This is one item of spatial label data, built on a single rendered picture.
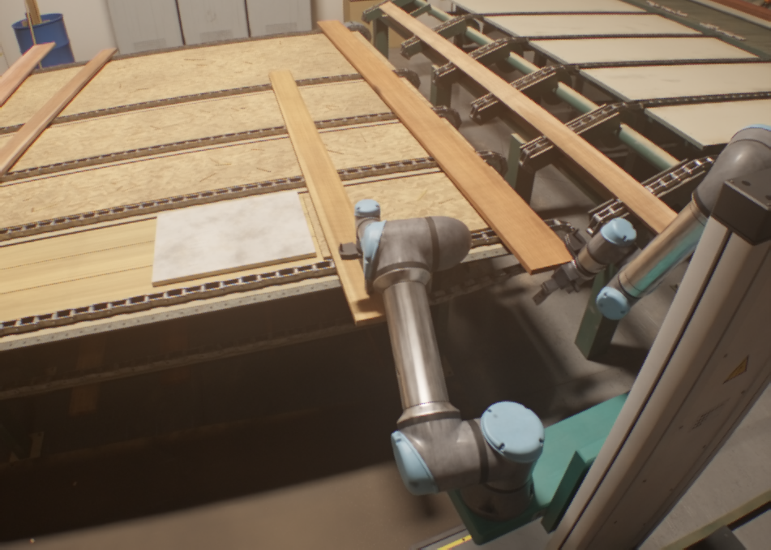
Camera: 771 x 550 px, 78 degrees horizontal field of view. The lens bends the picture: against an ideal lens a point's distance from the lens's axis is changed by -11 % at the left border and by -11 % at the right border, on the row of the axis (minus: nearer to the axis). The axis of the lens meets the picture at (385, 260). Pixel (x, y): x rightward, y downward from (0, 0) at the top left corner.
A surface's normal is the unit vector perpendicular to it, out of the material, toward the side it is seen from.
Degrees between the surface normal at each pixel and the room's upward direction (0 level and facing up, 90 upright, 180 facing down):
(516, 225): 0
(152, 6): 90
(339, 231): 0
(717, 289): 90
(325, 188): 0
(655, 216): 22
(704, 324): 90
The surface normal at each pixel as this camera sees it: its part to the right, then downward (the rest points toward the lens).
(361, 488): 0.00, -0.78
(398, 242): 0.01, -0.42
